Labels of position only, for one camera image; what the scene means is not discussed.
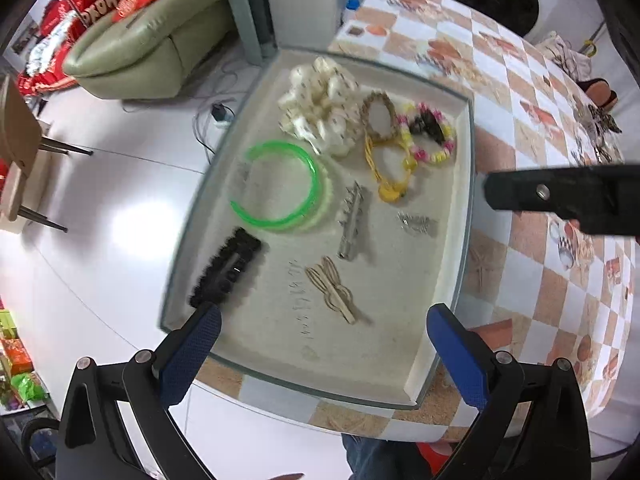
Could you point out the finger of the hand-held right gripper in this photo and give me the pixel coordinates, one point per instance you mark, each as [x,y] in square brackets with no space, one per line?
[550,190]

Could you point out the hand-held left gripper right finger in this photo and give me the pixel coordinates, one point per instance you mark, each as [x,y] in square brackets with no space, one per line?
[457,355]

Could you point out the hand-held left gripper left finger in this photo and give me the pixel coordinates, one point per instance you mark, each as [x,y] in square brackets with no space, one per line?
[192,355]

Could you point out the cream shallow tray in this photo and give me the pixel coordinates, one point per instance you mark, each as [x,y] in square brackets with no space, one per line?
[400,300]

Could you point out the small black claw clip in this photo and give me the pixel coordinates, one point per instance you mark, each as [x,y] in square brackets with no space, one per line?
[427,125]

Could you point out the green plastic headband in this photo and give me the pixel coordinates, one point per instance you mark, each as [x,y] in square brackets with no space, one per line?
[312,180]

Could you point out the heap of hair accessories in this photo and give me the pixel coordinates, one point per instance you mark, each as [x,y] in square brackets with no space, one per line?
[600,125]

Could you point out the checkered printed tablecloth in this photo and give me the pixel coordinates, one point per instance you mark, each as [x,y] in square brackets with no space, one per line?
[525,110]

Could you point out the black fuzzy hair clip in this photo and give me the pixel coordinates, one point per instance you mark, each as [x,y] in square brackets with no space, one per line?
[227,265]

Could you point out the red plastic object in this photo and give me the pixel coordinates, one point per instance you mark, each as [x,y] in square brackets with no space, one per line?
[435,452]

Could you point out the black and orange object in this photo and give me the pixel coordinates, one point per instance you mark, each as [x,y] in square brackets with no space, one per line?
[597,91]

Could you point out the white cloth bag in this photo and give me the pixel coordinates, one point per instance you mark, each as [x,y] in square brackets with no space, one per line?
[567,57]

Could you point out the person's leg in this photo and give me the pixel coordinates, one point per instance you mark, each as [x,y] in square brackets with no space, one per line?
[370,457]

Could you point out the small silver hair clip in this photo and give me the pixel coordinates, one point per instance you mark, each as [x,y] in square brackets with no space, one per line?
[417,224]

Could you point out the long silver hair clip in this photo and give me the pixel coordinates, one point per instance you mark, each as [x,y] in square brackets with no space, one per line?
[350,225]

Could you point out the black curved bar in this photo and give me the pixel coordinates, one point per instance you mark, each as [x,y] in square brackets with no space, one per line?
[35,425]

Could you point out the stack of colourful boxes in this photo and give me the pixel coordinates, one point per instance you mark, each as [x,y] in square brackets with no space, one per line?
[17,355]

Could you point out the cream polka dot scrunchie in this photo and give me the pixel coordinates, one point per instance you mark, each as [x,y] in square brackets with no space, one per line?
[320,105]

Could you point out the white bottle blue cap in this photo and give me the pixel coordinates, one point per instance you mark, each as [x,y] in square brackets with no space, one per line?
[350,10]

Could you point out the beige chair black legs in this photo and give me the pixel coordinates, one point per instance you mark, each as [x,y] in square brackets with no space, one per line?
[17,125]

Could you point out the beige leather sofa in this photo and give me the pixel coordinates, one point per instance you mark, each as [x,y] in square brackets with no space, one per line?
[140,50]

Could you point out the red cushion white letters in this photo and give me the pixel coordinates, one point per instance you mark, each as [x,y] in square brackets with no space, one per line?
[97,7]

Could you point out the grey door frame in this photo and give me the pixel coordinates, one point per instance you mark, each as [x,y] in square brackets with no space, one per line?
[250,10]

